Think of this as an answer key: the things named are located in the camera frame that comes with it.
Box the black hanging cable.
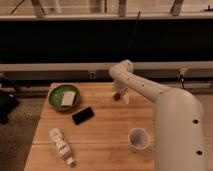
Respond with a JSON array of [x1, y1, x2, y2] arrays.
[[123, 10, 142, 63]]

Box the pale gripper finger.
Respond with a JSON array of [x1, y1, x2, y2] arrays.
[[123, 93, 130, 104]]

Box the white paper cup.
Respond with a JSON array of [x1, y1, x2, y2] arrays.
[[128, 128, 150, 153]]

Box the black smartphone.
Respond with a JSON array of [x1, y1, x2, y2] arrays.
[[72, 107, 94, 125]]

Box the white plastic bottle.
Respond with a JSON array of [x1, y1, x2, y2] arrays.
[[49, 128, 75, 167]]

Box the red pepper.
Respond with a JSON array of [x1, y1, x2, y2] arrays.
[[113, 93, 121, 101]]

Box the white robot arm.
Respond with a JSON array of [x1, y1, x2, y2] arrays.
[[109, 60, 207, 171]]

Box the white sponge block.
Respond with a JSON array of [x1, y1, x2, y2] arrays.
[[61, 91, 75, 106]]

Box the black object at left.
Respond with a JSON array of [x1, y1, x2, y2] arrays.
[[0, 72, 20, 124]]

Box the green bowl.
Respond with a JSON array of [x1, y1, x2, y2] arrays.
[[48, 84, 80, 112]]

